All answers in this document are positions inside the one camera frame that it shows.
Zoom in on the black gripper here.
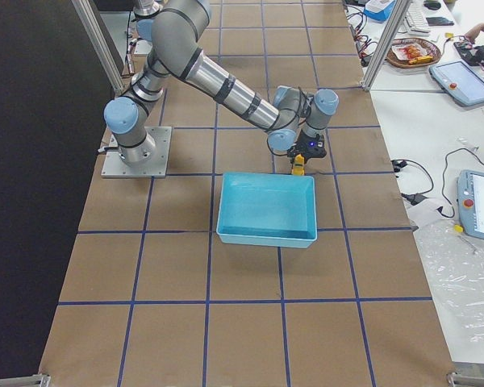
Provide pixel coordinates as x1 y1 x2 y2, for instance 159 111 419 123
287 131 327 166

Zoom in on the yellow beetle toy car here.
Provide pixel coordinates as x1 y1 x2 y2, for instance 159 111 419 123
291 154 305 176

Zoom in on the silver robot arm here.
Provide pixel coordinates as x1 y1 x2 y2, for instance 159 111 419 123
133 0 162 42
104 0 339 166

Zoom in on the light blue plastic bin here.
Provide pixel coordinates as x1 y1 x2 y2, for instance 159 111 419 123
216 172 318 248

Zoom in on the wicker snack basket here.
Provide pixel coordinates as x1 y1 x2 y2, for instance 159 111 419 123
386 38 441 69

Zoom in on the far teach pendant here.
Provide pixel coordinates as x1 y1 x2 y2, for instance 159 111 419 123
428 60 484 106

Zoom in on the teach pendant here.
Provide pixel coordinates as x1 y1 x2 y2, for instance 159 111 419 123
428 60 484 106
457 170 484 239

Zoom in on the near teach pendant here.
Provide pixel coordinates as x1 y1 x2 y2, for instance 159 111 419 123
457 170 484 239

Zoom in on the clear plastic sheet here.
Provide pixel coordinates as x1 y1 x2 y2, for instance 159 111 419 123
414 221 484 364

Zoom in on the black power cable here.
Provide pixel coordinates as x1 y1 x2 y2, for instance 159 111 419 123
390 147 484 219

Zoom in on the aluminium frame post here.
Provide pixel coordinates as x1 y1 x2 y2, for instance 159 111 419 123
72 0 124 96
361 0 411 91

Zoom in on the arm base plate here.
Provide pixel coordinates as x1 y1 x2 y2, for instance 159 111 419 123
101 127 173 178

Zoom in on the right aluminium frame post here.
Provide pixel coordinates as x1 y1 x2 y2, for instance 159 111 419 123
72 0 124 96

